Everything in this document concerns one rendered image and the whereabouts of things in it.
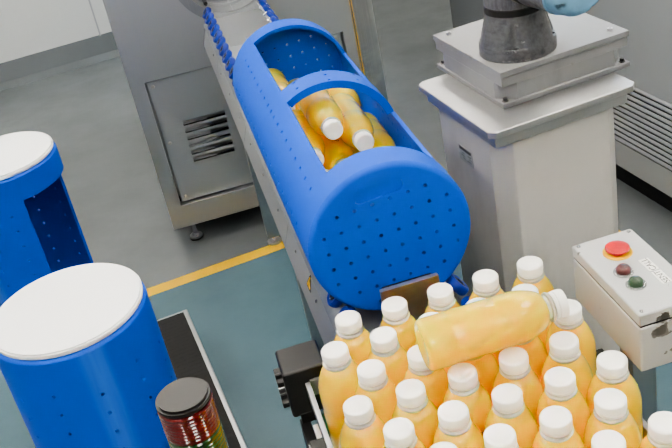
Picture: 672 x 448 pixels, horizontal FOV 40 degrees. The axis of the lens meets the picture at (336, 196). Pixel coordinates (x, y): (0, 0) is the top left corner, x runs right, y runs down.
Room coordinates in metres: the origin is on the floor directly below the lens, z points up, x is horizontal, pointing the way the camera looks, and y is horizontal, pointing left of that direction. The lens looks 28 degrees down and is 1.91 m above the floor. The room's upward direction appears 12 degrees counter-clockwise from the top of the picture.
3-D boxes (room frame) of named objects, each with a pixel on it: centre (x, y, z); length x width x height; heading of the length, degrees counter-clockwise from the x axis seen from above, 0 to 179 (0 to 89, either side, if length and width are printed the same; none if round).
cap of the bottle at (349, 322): (1.12, 0.02, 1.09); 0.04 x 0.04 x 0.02
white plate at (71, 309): (1.43, 0.51, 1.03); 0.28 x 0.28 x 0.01
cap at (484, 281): (1.16, -0.19, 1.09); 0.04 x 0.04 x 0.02
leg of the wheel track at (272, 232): (3.26, 0.28, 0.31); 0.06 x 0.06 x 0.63; 8
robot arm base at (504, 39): (1.72, -0.41, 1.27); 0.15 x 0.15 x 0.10
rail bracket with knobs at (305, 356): (1.19, 0.11, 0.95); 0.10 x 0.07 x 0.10; 98
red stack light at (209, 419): (0.83, 0.21, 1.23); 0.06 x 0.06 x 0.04
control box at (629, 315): (1.10, -0.40, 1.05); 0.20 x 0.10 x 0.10; 8
